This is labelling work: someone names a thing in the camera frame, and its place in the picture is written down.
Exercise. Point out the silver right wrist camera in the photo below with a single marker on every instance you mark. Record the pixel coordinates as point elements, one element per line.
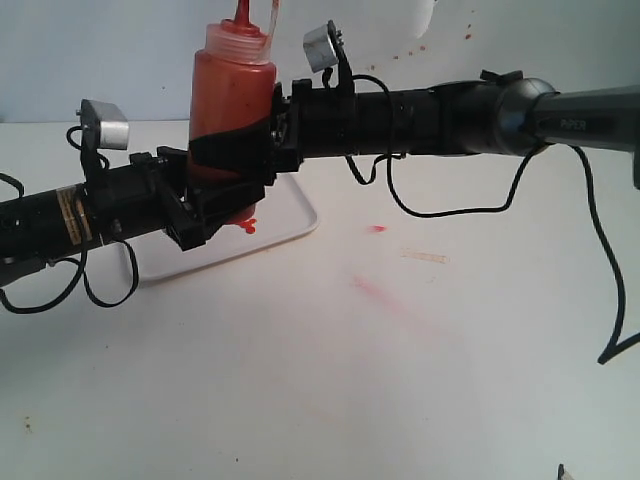
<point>324,51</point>

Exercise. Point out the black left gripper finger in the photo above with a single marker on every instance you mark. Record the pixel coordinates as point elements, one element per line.
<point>211,208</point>

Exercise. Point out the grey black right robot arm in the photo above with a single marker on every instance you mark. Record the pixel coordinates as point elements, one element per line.
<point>496,114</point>

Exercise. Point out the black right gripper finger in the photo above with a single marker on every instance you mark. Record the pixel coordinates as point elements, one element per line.
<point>216,157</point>

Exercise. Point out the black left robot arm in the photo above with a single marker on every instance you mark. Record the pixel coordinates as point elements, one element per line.
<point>38,229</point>

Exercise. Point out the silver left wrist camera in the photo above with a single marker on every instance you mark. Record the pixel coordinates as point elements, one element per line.
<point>103,126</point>

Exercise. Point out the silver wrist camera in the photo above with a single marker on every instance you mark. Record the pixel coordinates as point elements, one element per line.
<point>103,126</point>
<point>324,51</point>

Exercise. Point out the red sauce blob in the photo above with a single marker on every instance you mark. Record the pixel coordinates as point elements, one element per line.
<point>247,225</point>

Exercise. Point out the red sauce squeeze bottle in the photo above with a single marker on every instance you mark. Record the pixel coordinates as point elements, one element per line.
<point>233,75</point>

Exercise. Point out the white rectangular plastic tray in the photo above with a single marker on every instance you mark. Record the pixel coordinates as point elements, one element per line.
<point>286,214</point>

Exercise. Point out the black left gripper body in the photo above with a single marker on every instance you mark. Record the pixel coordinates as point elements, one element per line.
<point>148,194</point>

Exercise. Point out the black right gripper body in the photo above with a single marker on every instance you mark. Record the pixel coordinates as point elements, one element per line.
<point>310,123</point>

